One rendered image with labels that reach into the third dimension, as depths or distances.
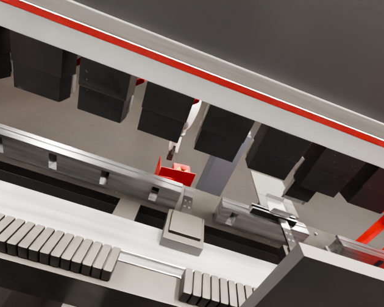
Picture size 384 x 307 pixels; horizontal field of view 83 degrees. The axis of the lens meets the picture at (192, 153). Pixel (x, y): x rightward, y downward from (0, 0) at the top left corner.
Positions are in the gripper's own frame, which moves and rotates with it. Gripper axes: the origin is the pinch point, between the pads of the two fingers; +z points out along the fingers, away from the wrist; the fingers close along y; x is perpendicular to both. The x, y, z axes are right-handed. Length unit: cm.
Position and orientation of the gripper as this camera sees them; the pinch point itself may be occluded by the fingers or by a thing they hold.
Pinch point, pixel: (169, 156)
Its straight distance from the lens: 128.7
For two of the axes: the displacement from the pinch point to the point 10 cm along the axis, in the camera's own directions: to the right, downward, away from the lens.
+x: -9.4, -2.4, -2.3
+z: -3.2, 8.6, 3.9
